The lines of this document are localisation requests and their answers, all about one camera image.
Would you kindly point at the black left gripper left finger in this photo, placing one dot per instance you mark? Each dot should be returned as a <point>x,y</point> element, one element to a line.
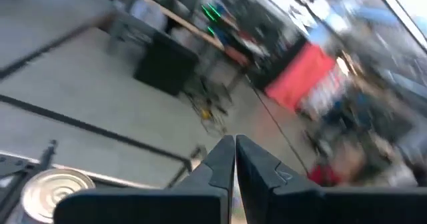
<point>200,204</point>

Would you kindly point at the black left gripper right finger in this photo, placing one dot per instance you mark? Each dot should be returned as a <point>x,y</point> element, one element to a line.
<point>283,204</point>

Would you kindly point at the gold lid blue label can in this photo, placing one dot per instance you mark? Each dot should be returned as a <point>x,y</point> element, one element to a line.
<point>50,194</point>

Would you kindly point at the orange cloth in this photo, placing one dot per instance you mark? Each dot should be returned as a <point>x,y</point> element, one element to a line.
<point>300,77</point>

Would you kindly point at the black cabinet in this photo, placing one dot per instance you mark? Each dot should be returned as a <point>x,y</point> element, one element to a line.
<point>165,64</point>

